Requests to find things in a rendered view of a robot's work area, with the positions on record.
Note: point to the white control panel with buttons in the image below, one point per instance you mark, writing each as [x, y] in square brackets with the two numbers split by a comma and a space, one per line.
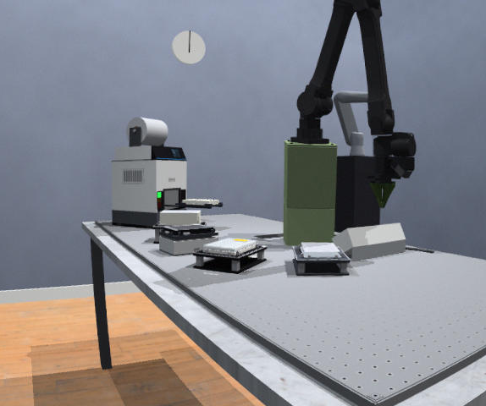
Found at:
[373, 241]

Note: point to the white horizontal cylinder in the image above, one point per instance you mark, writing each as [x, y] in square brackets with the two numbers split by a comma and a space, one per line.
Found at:
[153, 132]

